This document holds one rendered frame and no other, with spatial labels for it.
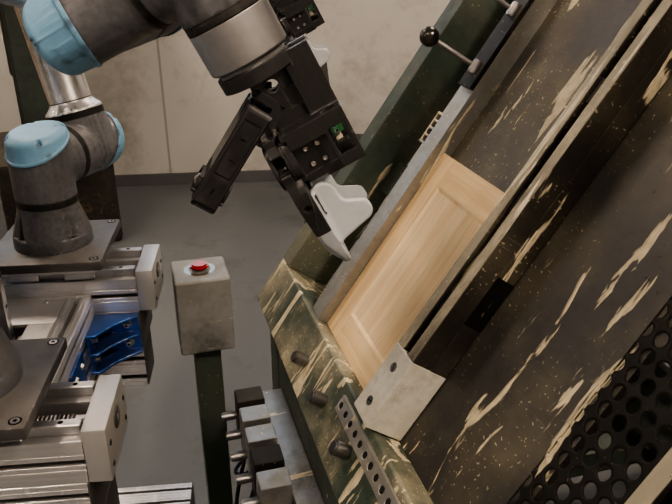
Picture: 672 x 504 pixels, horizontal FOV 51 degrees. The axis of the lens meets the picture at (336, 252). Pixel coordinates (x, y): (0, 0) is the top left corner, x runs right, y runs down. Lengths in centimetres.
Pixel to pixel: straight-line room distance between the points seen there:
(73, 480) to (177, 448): 148
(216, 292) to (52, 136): 46
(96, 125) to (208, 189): 89
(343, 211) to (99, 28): 26
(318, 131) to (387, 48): 430
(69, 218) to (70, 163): 11
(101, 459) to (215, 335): 60
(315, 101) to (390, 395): 56
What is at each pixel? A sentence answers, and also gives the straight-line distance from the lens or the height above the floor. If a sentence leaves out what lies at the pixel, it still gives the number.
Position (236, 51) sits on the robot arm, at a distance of 61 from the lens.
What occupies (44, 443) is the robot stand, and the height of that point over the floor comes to 98.
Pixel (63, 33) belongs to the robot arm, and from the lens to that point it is 65.
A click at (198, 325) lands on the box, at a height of 82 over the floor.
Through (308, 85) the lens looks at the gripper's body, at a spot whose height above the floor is 148.
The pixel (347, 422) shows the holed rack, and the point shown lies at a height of 88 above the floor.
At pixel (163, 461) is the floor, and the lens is 251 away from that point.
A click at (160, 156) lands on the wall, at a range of 504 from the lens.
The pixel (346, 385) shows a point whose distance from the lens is 122.
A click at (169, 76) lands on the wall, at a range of 490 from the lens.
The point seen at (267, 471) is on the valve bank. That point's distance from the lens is 127.
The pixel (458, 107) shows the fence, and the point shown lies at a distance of 137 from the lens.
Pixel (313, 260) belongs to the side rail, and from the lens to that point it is 162.
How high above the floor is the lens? 161
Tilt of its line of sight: 24 degrees down
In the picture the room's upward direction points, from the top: straight up
